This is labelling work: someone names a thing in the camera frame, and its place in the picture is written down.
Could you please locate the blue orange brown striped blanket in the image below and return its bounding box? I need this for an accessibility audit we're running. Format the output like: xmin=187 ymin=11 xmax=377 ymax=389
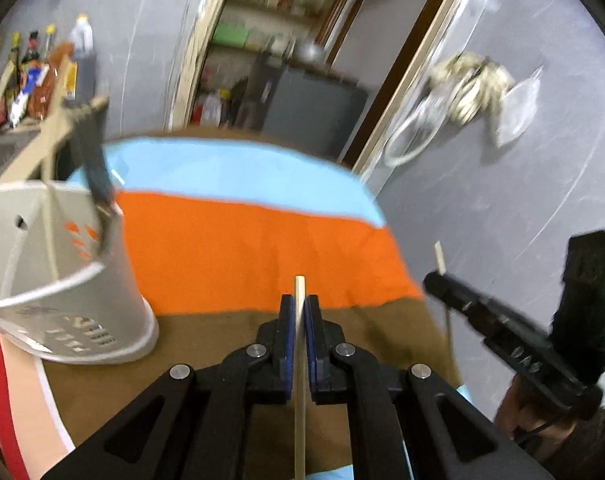
xmin=42 ymin=129 xmax=466 ymax=480

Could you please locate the person's right forearm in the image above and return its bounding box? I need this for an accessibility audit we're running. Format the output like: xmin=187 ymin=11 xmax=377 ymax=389
xmin=517 ymin=405 xmax=605 ymax=480

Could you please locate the white plastic utensil holder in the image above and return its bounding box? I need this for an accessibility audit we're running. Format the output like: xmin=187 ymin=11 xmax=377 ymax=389
xmin=0 ymin=181 xmax=160 ymax=365

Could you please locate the white plastic bottle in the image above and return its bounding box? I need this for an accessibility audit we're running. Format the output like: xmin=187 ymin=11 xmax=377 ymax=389
xmin=201 ymin=91 xmax=224 ymax=127

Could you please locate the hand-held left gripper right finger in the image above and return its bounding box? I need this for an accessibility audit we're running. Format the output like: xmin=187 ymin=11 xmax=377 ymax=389
xmin=305 ymin=294 xmax=556 ymax=480

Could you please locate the storage shelf with goods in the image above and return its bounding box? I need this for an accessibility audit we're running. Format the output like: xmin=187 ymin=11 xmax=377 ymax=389
xmin=207 ymin=0 xmax=336 ymax=53

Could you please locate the clear plastic bag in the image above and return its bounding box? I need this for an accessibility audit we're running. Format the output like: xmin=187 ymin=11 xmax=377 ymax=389
xmin=495 ymin=64 xmax=544 ymax=149

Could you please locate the wooden chopstick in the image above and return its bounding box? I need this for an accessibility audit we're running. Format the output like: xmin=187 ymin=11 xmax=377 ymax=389
xmin=293 ymin=275 xmax=308 ymax=480
xmin=434 ymin=241 xmax=457 ymax=363
xmin=42 ymin=182 xmax=62 ymax=282

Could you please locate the large oil jug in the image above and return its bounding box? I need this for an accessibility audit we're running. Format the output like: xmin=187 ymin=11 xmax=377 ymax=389
xmin=66 ymin=15 xmax=97 ymax=102

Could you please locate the red and pink mat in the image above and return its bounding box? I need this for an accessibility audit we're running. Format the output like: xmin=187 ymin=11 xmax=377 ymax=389
xmin=0 ymin=330 xmax=76 ymax=480

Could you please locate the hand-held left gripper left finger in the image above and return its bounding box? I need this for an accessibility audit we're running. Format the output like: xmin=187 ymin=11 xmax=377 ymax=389
xmin=40 ymin=294 xmax=298 ymax=480

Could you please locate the beige rag bundle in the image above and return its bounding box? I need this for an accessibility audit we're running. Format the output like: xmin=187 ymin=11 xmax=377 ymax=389
xmin=429 ymin=52 xmax=517 ymax=129

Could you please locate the wooden door frame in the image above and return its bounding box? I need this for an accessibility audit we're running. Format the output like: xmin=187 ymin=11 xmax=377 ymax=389
xmin=168 ymin=0 xmax=486 ymax=182

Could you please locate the grey cabinet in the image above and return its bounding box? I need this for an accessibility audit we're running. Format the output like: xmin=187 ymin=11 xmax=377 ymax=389
xmin=249 ymin=52 xmax=372 ymax=162

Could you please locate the person's right hand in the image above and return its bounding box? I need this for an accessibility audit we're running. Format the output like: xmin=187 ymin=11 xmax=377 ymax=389
xmin=495 ymin=375 xmax=583 ymax=443

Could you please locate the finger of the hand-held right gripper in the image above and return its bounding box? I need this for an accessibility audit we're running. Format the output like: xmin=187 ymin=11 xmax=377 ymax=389
xmin=423 ymin=271 xmax=493 ymax=346

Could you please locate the red cap sauce bottle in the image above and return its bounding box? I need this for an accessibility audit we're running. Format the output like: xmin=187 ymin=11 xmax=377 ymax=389
xmin=22 ymin=30 xmax=42 ymax=86

